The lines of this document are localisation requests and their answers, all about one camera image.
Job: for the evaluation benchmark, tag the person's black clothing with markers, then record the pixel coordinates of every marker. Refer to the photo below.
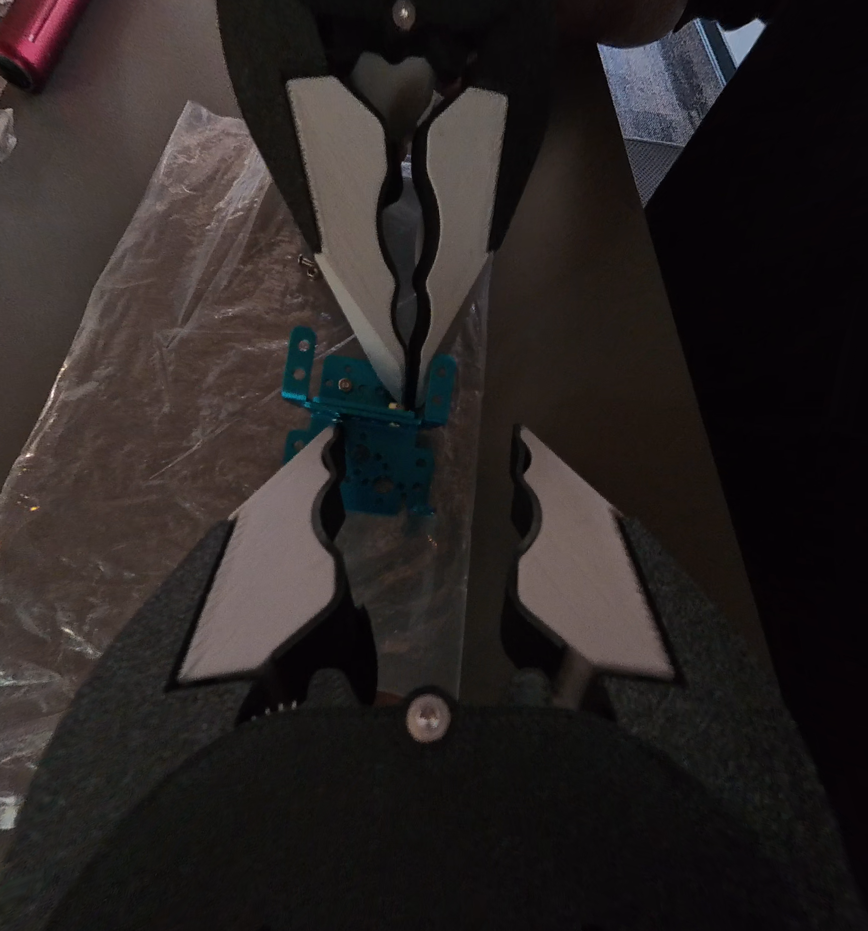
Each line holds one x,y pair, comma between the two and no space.
804,364

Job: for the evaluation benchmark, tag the blue metal bracket assembly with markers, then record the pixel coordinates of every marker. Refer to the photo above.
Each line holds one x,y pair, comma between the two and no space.
375,465

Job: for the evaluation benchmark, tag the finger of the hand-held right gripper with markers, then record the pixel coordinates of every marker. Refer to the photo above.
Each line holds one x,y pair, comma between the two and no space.
463,203
346,218

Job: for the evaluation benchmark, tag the dark grey desk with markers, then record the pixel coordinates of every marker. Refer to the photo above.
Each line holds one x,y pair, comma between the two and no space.
572,327

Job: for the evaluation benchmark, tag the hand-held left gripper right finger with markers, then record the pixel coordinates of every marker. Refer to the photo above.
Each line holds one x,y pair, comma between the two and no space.
594,582

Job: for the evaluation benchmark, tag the large clear plastic bag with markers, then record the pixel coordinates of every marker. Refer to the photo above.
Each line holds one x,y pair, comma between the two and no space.
150,364

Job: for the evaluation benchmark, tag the magenta metal cylinder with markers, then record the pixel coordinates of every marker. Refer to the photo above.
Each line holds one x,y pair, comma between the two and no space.
34,40

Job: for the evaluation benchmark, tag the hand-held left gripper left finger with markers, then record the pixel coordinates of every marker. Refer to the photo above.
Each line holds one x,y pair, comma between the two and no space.
266,582

